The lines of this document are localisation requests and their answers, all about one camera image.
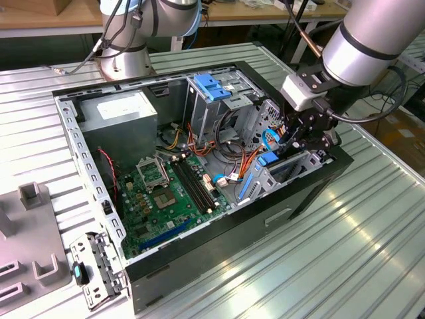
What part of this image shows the blue data wire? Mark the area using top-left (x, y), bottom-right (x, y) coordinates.
top-left (261, 128), bottom-right (286, 152)

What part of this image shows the hard disk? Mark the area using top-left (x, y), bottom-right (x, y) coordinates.
top-left (238, 151), bottom-right (308, 202)

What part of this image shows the orange red yellow power wire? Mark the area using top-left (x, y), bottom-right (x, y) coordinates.
top-left (242, 124), bottom-right (287, 180)

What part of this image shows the grey metal disk bay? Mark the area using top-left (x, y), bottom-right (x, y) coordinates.
top-left (234, 98), bottom-right (335, 205)

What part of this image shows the large brown cardboard box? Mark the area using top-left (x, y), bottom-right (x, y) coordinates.
top-left (360, 111), bottom-right (425, 167)

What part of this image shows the grey metal drive cage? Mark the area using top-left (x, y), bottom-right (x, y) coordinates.
top-left (185, 69), bottom-right (266, 144)

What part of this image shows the blue plastic drive latch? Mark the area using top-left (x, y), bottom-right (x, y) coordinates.
top-left (193, 73), bottom-right (233, 102)

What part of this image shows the small white box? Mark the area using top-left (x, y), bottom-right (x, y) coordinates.
top-left (277, 0), bottom-right (318, 11)

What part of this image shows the black RAM slot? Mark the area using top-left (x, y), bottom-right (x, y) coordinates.
top-left (175, 158), bottom-right (209, 214)
top-left (183, 156), bottom-right (216, 211)
top-left (179, 157), bottom-right (213, 213)
top-left (171, 159), bottom-right (205, 215)

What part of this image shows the black open PC case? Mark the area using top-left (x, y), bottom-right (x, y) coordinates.
top-left (52, 60), bottom-right (355, 315)

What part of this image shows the green motherboard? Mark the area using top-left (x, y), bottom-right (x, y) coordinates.
top-left (116, 152), bottom-right (233, 260)

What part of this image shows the blue expansion slot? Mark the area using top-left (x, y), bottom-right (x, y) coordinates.
top-left (139, 217), bottom-right (193, 252)

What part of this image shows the grey power supply box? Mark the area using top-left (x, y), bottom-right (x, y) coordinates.
top-left (76, 89), bottom-right (159, 170)

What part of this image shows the black latch with teal tab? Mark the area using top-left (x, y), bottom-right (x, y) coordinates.
top-left (72, 261), bottom-right (90, 286)

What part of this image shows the grey parts rack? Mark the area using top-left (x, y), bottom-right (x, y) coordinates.
top-left (0, 181), bottom-right (74, 316)

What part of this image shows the wooden desk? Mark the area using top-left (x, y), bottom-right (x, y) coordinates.
top-left (0, 0), bottom-right (349, 38)

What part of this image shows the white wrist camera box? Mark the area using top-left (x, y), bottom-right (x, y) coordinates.
top-left (280, 74), bottom-right (330, 113)

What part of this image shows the thick black camera cable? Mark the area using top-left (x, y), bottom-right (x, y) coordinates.
top-left (315, 66), bottom-right (408, 124)

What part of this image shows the small blue white wire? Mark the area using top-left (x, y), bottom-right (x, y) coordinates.
top-left (212, 171), bottom-right (240, 188)

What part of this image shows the orange and black wire bundle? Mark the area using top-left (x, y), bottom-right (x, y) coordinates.
top-left (185, 109), bottom-right (260, 167)

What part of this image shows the metal slat frame table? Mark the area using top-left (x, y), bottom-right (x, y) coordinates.
top-left (398, 39), bottom-right (425, 74)

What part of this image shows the yellow and black wire bundle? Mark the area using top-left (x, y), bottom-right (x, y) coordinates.
top-left (161, 128), bottom-right (184, 151)

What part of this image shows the metal socket cover frame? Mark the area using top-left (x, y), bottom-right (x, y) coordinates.
top-left (135, 158), bottom-right (171, 193)

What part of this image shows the red and black fan wire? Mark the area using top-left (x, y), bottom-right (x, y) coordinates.
top-left (96, 148), bottom-right (119, 202)

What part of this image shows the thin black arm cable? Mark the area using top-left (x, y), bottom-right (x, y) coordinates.
top-left (49, 0), bottom-right (147, 76)

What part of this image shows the grey metal card bracket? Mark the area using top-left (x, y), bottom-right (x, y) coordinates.
top-left (69, 232), bottom-right (129, 312)

